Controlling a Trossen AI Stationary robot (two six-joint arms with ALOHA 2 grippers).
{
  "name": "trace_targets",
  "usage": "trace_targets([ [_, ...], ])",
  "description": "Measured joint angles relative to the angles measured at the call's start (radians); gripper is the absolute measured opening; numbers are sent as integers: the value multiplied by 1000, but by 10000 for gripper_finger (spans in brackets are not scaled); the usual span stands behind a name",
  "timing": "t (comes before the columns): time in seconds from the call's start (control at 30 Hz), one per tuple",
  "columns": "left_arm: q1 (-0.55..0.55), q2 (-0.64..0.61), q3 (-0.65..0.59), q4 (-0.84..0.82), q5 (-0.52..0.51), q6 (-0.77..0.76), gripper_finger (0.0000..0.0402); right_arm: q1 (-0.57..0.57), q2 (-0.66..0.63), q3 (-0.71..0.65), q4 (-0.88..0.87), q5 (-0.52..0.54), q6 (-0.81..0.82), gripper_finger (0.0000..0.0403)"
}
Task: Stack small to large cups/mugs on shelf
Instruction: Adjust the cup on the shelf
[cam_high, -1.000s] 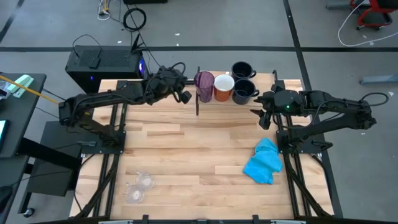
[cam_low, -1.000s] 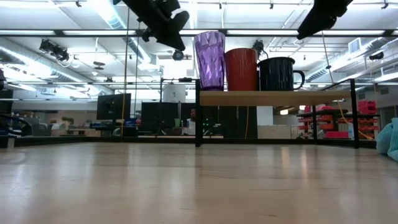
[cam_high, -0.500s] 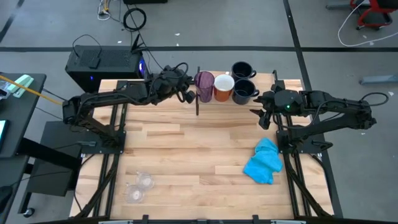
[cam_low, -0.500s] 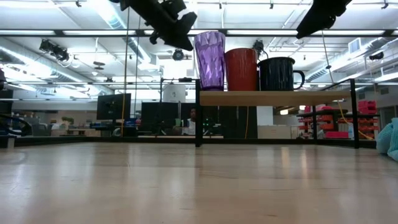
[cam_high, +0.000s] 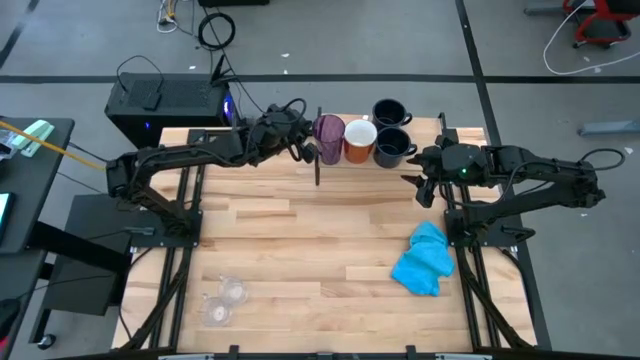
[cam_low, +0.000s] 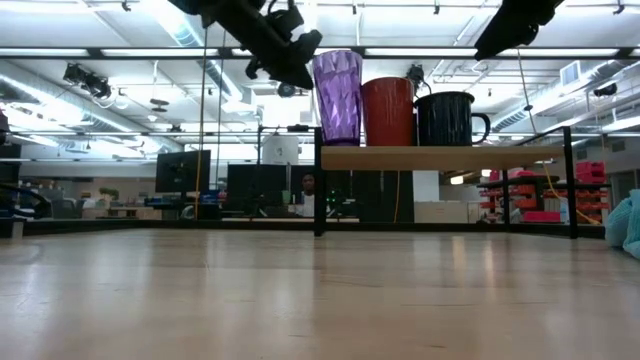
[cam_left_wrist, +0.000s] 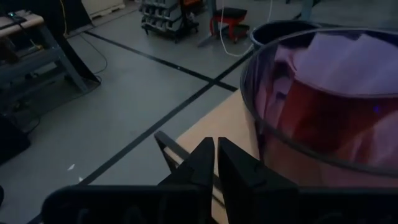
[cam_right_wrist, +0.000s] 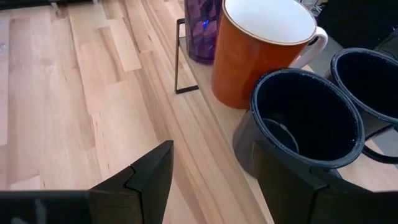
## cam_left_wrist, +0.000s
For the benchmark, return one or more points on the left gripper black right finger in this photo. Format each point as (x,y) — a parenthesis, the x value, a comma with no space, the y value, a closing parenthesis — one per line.
(242,174)

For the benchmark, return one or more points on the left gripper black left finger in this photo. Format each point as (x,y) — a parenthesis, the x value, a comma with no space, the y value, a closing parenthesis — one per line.
(199,165)

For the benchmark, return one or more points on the purple faceted plastic tumbler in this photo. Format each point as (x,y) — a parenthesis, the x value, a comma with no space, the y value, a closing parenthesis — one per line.
(326,56)

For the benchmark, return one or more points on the red rolling stool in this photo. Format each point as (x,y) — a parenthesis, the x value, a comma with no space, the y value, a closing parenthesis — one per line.
(230,20)

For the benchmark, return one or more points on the storage cart with bins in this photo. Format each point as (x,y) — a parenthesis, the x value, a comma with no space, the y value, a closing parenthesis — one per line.
(168,18)

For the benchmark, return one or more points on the grey workbench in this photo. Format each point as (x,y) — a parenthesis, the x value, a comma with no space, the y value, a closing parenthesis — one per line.
(37,59)

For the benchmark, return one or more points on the wooden shelf black frame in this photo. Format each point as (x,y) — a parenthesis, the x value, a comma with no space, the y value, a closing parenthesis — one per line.
(224,124)

